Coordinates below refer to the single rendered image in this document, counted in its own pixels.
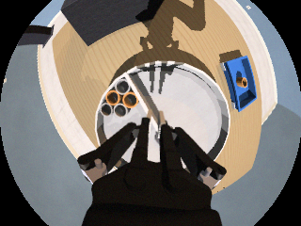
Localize blue plastic crate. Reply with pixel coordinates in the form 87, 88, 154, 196
220, 56, 257, 112

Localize bronze bushing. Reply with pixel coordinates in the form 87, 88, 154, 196
106, 89, 124, 105
236, 77, 247, 88
122, 91, 139, 108

